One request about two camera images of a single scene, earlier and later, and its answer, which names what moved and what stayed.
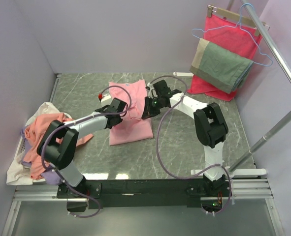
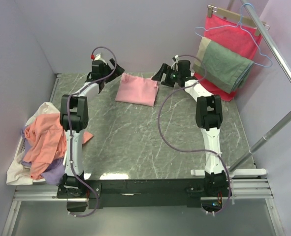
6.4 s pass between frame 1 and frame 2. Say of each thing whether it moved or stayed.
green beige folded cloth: stayed
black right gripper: moved
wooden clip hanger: stayed
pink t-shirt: moved
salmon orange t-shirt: stayed
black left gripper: moved
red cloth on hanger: stayed
